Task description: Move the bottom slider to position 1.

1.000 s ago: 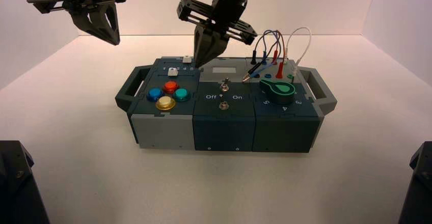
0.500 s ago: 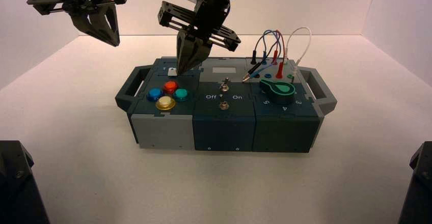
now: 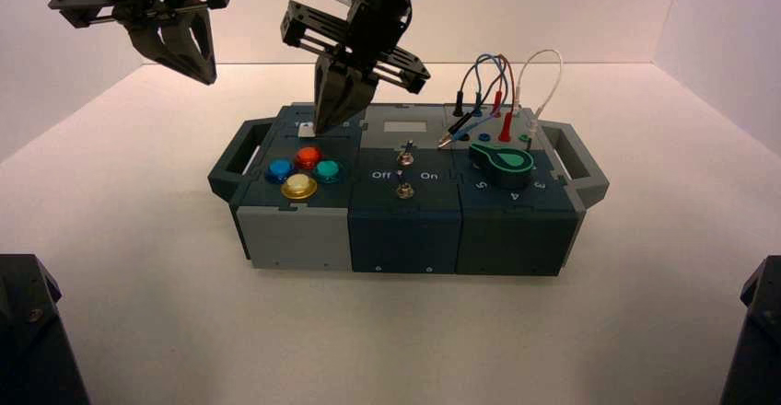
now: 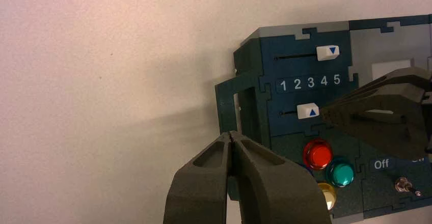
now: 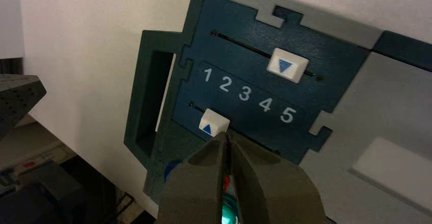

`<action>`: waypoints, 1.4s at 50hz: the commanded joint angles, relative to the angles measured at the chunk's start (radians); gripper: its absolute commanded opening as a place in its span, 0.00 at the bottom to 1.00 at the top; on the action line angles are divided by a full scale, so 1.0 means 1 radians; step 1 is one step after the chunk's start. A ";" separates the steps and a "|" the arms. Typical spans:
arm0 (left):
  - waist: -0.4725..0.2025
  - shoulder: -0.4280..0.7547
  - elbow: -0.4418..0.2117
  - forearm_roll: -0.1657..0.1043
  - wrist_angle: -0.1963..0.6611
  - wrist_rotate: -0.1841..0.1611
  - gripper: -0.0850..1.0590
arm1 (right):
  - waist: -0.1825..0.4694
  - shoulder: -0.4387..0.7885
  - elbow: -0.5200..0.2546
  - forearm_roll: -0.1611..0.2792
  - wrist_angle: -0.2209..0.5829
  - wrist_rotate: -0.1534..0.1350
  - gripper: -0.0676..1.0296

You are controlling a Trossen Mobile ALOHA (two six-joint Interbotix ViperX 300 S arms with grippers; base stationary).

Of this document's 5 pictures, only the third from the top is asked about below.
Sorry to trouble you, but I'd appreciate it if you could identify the modular dark teal control box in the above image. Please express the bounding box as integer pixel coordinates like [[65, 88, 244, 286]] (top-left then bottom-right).
[[207, 101, 611, 278]]

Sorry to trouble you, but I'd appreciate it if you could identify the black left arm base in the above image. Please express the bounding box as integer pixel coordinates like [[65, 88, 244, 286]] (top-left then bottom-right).
[[0, 253, 91, 405]]

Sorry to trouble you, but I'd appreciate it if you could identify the blue banana plug cable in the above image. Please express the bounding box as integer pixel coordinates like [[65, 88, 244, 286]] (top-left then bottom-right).
[[471, 53, 511, 141]]

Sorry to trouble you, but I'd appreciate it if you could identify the teal round push button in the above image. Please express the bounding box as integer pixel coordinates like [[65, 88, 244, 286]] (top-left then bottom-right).
[[313, 159, 346, 185]]

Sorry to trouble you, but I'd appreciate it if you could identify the black banana plug cable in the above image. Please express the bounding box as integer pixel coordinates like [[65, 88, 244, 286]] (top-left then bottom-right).
[[437, 59, 493, 148]]

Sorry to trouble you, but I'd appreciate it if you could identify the blue round push button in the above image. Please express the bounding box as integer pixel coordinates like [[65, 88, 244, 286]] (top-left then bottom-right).
[[265, 157, 297, 185]]

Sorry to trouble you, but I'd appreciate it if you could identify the green rotary pointer knob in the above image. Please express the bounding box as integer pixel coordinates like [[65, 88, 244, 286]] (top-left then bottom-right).
[[468, 143, 535, 191]]

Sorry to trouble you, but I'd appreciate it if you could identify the white banana plug cable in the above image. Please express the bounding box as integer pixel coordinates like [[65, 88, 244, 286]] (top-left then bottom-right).
[[512, 49, 565, 141]]

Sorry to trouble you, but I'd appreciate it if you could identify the orange round push button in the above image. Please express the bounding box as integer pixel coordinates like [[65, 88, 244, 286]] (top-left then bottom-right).
[[295, 145, 324, 170]]

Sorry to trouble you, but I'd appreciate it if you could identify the yellow round push button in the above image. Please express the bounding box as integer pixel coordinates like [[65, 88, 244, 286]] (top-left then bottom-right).
[[281, 174, 319, 201]]

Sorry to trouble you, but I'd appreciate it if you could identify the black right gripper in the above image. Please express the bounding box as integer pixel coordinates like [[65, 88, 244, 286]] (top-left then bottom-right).
[[279, 0, 432, 135]]

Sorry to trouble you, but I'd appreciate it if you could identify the red banana plug cable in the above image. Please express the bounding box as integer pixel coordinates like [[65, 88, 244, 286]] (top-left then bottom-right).
[[491, 54, 517, 144]]

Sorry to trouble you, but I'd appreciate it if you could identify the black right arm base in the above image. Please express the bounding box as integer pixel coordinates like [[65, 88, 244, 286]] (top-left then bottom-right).
[[719, 254, 781, 405]]

